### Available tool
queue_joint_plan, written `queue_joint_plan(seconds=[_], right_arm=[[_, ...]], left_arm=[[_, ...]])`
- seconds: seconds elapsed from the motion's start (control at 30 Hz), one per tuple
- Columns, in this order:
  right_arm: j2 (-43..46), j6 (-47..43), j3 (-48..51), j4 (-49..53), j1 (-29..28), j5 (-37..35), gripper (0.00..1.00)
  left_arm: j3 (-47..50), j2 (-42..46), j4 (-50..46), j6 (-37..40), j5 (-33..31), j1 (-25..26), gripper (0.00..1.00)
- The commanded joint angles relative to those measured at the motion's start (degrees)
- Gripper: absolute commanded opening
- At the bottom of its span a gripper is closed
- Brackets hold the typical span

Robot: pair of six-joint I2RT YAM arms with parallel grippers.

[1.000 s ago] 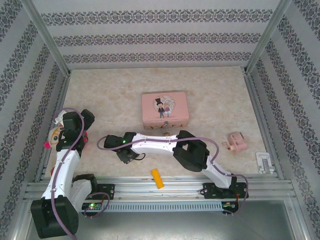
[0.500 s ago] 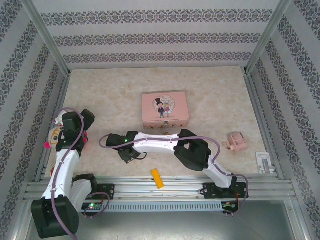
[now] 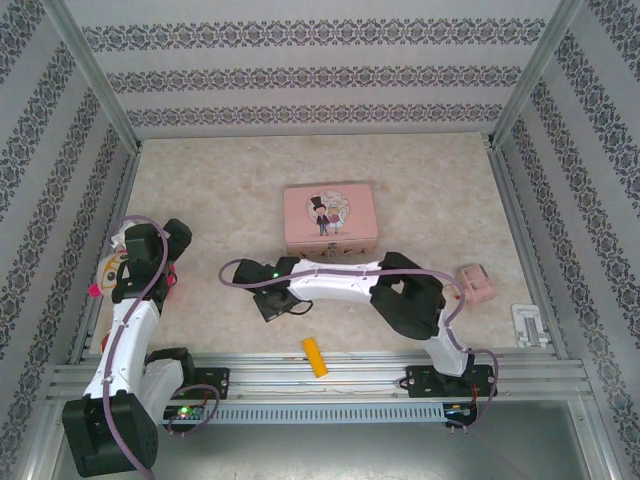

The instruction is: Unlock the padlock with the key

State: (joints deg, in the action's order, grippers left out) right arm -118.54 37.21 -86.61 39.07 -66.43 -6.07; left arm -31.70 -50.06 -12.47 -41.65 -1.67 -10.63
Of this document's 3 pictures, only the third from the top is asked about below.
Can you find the white plush toy pink parts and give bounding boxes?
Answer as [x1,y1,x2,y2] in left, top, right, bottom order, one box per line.
[88,227,181,301]

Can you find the white plastic stand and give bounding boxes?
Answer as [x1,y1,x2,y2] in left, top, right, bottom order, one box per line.
[510,303,550,349]

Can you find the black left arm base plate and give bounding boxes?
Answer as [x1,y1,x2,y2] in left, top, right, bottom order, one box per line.
[192,366,231,401]

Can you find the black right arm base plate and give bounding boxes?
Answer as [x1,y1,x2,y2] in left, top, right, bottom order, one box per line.
[404,363,494,399]

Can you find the small pink plastic holder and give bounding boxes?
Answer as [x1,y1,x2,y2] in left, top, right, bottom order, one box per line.
[457,264,497,303]

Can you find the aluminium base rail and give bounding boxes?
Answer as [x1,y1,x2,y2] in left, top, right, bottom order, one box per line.
[47,349,596,402]

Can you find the pink tin box cartoon couple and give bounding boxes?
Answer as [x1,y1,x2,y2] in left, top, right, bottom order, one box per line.
[282,182,379,261]

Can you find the yellow rectangular block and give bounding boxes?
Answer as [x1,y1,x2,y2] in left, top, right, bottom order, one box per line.
[299,337,330,379]

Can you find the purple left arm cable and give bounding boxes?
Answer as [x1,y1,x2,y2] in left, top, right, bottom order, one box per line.
[102,214,221,474]

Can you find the aluminium side rail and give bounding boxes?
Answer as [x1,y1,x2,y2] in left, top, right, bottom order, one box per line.
[72,144,145,362]
[485,139,569,357]

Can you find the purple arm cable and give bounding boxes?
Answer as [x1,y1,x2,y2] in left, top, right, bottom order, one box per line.
[102,214,221,474]
[217,258,500,436]

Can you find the aluminium frame post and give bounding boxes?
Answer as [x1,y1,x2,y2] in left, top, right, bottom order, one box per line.
[489,0,585,149]
[42,0,144,151]

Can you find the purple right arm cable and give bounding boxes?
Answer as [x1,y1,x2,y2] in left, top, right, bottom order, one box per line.
[217,258,500,436]

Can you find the white slotted cable duct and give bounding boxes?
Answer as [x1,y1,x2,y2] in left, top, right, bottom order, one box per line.
[164,402,451,426]

